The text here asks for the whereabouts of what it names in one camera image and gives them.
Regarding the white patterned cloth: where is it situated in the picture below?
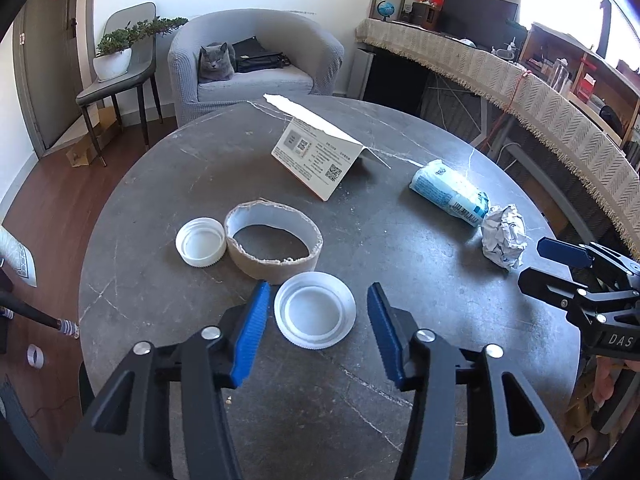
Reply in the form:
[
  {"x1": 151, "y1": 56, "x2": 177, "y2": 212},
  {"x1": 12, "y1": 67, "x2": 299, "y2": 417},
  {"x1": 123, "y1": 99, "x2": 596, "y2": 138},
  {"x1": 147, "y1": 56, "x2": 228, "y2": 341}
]
[{"x1": 0, "y1": 226, "x2": 37, "y2": 288}]

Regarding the black tripod leg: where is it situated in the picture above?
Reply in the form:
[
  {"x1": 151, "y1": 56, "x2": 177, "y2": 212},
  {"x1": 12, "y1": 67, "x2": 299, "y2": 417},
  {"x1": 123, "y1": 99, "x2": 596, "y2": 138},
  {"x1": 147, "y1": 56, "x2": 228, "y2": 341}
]
[{"x1": 0, "y1": 290, "x2": 79, "y2": 339}]

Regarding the torn white cardboard box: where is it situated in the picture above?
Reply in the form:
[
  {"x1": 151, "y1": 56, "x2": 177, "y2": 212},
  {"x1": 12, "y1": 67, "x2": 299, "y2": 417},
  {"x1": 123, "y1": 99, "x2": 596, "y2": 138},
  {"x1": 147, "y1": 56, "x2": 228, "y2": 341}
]
[{"x1": 264, "y1": 93, "x2": 390, "y2": 202}]

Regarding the grey armchair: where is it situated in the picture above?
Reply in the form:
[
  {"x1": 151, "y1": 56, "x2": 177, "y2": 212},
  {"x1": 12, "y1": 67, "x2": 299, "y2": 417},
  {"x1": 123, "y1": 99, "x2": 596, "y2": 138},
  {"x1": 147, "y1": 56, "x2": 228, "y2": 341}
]
[{"x1": 167, "y1": 9, "x2": 345, "y2": 126}]

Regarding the white paper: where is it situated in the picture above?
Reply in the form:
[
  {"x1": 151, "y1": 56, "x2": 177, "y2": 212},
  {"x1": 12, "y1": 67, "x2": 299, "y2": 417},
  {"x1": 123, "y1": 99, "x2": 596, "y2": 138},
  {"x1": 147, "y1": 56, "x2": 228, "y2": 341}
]
[{"x1": 480, "y1": 204, "x2": 528, "y2": 269}]

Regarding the right hand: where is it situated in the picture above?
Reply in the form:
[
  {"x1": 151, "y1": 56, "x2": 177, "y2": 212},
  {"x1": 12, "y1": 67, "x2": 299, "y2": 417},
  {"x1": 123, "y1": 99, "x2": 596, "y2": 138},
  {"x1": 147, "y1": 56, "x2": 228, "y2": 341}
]
[{"x1": 592, "y1": 356, "x2": 640, "y2": 406}]

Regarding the black monitor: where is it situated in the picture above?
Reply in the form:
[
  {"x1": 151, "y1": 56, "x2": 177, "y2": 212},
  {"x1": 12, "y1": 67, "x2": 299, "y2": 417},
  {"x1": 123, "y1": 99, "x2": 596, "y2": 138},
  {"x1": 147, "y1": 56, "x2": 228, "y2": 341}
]
[{"x1": 436, "y1": 0, "x2": 520, "y2": 49}]

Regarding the wooden shelf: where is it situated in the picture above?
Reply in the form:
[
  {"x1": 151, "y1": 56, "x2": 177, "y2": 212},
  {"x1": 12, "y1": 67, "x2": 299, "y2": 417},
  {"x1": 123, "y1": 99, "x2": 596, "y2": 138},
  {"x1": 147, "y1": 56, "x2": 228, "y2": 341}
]
[{"x1": 518, "y1": 23, "x2": 639, "y2": 148}]

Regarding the grey cat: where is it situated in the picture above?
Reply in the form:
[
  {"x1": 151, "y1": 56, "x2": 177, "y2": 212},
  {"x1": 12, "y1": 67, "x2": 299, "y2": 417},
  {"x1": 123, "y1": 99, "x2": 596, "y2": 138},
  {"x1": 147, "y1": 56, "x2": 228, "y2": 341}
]
[{"x1": 198, "y1": 42, "x2": 235, "y2": 84}]

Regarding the grey dining chair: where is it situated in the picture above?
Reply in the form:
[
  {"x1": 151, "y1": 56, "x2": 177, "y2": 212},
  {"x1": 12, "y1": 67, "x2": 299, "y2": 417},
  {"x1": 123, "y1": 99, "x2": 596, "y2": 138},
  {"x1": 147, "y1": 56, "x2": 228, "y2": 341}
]
[{"x1": 75, "y1": 1, "x2": 164, "y2": 168}]

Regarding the cardboard tape ring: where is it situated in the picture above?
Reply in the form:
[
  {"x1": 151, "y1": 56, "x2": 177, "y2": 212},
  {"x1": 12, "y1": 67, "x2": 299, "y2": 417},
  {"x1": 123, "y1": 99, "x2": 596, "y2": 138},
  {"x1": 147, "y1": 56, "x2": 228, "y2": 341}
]
[{"x1": 223, "y1": 198, "x2": 324, "y2": 285}]

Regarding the cardboard box on floor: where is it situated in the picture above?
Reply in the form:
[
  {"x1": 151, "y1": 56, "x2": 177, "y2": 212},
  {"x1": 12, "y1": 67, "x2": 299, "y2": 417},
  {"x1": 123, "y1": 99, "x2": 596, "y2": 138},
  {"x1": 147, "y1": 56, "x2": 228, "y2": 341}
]
[{"x1": 66, "y1": 106, "x2": 122, "y2": 168}]

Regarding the small blue globe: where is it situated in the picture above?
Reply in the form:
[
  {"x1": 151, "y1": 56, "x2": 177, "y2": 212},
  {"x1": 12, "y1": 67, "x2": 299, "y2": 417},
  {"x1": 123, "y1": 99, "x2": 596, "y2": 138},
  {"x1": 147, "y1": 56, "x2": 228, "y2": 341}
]
[{"x1": 375, "y1": 0, "x2": 396, "y2": 22}]

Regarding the beige fringed table cloth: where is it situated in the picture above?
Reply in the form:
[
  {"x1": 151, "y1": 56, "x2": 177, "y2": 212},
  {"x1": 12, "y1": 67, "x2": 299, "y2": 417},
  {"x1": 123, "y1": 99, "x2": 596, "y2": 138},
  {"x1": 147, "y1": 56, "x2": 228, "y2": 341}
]
[{"x1": 355, "y1": 18, "x2": 639, "y2": 256}]

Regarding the small white jar lid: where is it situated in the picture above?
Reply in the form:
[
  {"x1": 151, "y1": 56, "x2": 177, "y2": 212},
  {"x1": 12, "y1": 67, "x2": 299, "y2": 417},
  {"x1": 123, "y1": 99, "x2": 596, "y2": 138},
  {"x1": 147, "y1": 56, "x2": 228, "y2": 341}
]
[{"x1": 175, "y1": 217, "x2": 227, "y2": 269}]

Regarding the large white plastic lid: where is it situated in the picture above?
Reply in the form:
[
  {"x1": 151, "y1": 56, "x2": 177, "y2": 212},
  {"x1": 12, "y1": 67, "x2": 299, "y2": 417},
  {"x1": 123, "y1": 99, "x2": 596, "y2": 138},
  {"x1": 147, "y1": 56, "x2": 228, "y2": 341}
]
[{"x1": 273, "y1": 272, "x2": 357, "y2": 350}]

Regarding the black bag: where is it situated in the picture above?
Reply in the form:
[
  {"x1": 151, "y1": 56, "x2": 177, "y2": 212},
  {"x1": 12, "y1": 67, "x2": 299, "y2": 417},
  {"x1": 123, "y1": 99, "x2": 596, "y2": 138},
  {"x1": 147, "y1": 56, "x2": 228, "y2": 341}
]
[{"x1": 232, "y1": 37, "x2": 291, "y2": 73}]

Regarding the potted green plant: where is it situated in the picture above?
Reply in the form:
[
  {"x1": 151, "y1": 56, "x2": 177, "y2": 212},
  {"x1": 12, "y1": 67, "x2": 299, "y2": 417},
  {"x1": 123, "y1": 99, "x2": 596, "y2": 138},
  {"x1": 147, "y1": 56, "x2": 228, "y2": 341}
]
[{"x1": 93, "y1": 18, "x2": 188, "y2": 81}]

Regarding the wooden picture frame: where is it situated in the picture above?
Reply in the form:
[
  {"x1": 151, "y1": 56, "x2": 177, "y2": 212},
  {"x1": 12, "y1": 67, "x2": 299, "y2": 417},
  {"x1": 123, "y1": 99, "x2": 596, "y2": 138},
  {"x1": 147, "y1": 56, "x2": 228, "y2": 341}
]
[{"x1": 369, "y1": 0, "x2": 406, "y2": 22}]

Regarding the grey door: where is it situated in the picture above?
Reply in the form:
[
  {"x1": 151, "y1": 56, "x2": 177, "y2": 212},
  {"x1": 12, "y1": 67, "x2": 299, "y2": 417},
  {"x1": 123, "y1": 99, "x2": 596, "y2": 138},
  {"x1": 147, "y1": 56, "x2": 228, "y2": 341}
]
[{"x1": 12, "y1": 0, "x2": 82, "y2": 157}]

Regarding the round grey marble table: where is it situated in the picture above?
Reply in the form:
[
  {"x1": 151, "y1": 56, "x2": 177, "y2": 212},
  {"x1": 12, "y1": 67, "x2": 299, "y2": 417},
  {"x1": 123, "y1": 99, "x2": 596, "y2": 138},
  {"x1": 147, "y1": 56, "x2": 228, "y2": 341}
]
[{"x1": 79, "y1": 96, "x2": 579, "y2": 479}]

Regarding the white tape roll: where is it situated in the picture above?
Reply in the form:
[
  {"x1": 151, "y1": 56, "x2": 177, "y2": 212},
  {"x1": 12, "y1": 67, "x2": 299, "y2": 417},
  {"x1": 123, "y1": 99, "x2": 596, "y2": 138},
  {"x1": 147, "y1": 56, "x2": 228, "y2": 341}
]
[{"x1": 26, "y1": 344, "x2": 44, "y2": 370}]

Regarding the blue white tissue pack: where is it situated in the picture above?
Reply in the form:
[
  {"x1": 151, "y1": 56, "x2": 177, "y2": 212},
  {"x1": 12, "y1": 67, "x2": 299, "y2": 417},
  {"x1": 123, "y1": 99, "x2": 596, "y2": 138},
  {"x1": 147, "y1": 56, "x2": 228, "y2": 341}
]
[{"x1": 409, "y1": 159, "x2": 489, "y2": 228}]

